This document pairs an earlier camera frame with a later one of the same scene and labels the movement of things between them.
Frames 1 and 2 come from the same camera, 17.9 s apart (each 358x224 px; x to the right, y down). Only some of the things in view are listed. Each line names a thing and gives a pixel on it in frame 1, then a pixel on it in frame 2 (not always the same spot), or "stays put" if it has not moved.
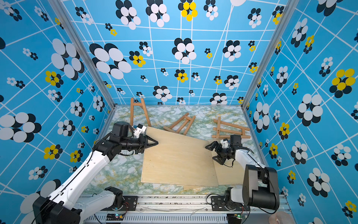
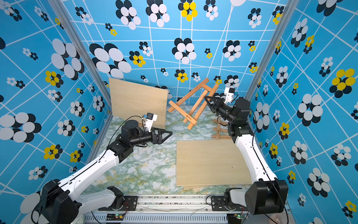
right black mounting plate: x=218 y=204 stays put
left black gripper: x=142 y=139 -> x=162 y=131
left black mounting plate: x=129 y=204 stays put
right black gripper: x=218 y=145 -> x=219 y=105
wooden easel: x=172 y=129 -> x=191 y=105
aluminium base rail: x=189 y=210 stays put
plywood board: x=178 y=158 -> x=130 y=101
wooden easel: x=224 y=127 stays put
